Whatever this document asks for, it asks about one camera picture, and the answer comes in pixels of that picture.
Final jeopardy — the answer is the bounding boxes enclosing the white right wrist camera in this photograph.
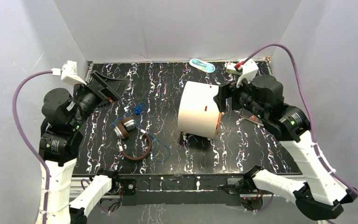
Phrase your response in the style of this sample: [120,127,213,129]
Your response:
[234,58,259,88]

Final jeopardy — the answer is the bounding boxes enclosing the small white green box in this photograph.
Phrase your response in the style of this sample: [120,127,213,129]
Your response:
[226,62,242,75]

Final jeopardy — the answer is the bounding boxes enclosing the brown silver headphones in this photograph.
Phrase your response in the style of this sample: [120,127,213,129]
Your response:
[114,116,152,162]

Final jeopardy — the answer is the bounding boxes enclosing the white cylindrical drum box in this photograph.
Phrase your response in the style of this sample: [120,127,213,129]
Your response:
[177,81,221,139]

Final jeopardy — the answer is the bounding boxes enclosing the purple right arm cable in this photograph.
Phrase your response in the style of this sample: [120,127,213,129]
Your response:
[243,43,358,224]

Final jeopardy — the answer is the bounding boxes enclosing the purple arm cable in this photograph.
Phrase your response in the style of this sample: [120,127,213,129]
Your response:
[243,43,358,224]
[12,70,54,224]

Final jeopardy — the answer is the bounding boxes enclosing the dark book three days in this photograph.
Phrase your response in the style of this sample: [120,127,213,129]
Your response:
[239,113,264,126]

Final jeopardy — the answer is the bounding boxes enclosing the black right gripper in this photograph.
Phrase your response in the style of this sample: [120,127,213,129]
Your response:
[213,74,268,121]

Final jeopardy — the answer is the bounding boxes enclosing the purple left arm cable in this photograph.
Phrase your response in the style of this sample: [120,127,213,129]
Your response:
[12,70,54,224]

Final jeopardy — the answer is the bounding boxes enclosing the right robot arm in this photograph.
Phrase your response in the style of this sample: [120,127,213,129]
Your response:
[213,76,356,221]

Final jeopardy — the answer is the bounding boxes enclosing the thin blue headphone cable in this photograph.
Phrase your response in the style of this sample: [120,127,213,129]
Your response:
[111,102,172,164]

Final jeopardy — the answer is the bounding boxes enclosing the blue white blister pack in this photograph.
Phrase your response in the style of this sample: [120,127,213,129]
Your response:
[189,58,216,73]

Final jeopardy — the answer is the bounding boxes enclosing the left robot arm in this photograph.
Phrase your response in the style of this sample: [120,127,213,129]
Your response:
[36,71,129,224]

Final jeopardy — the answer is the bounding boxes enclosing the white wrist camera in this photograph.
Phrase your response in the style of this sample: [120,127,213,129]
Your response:
[51,60,87,86]
[234,58,259,88]

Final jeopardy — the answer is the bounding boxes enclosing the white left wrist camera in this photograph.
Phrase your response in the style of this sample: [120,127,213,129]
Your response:
[51,60,87,86]

